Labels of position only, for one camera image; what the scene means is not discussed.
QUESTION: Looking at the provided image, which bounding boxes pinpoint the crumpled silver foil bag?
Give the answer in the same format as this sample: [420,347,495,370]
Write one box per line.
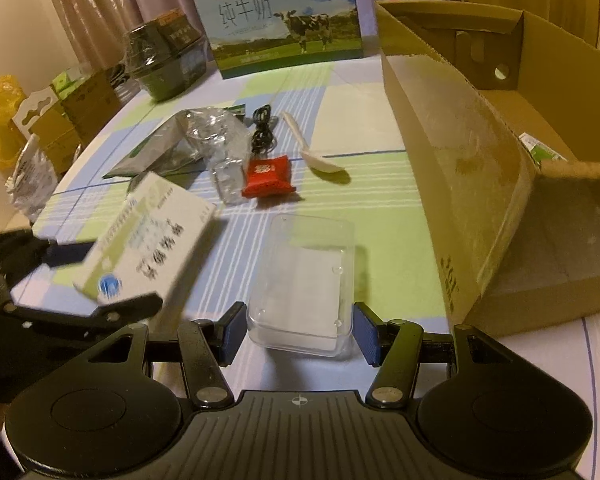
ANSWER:
[7,137,59,222]

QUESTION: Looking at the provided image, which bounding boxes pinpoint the wooden spoon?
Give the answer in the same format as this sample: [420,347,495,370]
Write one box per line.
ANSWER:
[281,111,345,172]

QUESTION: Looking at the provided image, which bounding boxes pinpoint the milk gift box with cow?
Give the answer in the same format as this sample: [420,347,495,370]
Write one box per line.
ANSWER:
[189,0,366,80]

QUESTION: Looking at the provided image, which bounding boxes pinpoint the yellow plastic bag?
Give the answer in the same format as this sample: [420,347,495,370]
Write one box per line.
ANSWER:
[0,75,29,172]

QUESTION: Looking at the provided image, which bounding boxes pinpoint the green white small packet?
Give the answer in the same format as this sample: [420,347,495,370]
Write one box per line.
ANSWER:
[519,132,567,167]

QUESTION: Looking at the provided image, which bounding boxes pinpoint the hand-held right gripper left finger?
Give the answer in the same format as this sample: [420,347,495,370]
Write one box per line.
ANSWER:
[77,302,246,408]

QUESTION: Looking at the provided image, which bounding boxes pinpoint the black cable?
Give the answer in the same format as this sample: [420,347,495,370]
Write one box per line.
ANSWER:
[248,105,277,155]

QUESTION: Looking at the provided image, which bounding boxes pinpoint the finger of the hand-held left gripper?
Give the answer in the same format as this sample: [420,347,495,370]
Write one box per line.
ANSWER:
[0,230,98,273]
[2,294,163,333]

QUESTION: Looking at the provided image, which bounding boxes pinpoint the silver green foil bag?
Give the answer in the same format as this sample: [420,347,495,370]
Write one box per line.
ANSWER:
[102,107,216,179]

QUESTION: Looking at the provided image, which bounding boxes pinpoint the small box with hang tab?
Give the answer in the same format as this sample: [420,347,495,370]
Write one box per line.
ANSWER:
[12,87,83,171]

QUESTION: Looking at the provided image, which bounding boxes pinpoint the brown cardboard box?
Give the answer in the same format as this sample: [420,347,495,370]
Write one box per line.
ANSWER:
[375,0,600,338]

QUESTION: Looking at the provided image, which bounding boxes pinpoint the checked tablecloth desktop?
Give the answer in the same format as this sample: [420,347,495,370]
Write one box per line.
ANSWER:
[30,52,600,413]

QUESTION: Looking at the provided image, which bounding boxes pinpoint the brown cardboard carton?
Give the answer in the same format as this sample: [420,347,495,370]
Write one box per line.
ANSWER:
[60,70,124,147]

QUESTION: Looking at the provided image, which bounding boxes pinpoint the clear plastic container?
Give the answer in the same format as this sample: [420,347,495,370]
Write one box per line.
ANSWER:
[246,212,357,358]

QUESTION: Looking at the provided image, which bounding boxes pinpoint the white green medicine box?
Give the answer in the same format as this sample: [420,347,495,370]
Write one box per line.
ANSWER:
[72,171,218,306]

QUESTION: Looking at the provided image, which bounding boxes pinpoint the red snack packet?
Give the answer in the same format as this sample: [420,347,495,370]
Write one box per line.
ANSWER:
[241,156,298,200]

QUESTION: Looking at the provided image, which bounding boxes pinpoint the dark green wrapped bowl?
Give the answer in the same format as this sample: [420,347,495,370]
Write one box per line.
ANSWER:
[124,10,207,102]

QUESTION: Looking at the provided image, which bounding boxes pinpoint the clear plastic bag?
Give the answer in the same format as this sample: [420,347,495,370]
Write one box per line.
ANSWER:
[185,105,247,206]

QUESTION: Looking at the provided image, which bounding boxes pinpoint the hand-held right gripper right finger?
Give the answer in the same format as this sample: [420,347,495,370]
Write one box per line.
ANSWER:
[354,302,518,408]

